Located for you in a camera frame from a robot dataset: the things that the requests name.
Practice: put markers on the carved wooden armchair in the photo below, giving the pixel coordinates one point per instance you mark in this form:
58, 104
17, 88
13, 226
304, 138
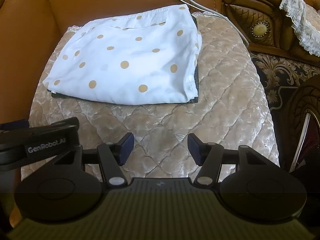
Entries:
300, 97

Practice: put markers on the quilted beige seat cushion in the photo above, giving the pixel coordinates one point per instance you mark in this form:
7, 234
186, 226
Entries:
212, 117

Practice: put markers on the dark folded garment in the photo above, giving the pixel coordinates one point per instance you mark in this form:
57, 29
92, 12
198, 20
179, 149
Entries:
196, 85

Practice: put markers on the patterned dark carpet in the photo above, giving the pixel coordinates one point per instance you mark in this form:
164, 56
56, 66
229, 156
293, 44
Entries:
280, 75

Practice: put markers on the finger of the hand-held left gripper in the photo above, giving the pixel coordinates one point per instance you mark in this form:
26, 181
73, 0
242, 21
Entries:
15, 125

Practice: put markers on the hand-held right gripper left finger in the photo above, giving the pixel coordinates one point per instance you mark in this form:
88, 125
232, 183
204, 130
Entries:
126, 150

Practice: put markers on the white polka dot shorts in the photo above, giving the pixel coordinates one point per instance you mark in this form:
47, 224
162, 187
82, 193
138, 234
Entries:
125, 55

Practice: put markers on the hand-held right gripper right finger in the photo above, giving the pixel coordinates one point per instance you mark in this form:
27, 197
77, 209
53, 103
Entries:
194, 150

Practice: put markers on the brown leather sofa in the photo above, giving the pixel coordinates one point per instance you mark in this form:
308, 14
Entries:
25, 42

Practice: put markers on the white lace cover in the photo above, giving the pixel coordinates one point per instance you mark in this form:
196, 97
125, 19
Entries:
305, 17

